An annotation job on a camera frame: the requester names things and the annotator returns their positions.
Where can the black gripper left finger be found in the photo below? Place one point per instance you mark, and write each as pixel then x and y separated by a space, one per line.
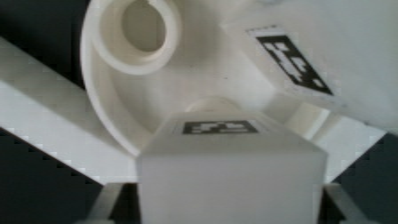
pixel 116 209

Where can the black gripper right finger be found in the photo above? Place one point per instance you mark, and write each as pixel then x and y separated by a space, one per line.
pixel 339 211

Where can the white U-shaped barrier frame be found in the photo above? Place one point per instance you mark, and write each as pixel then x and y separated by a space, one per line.
pixel 46 115

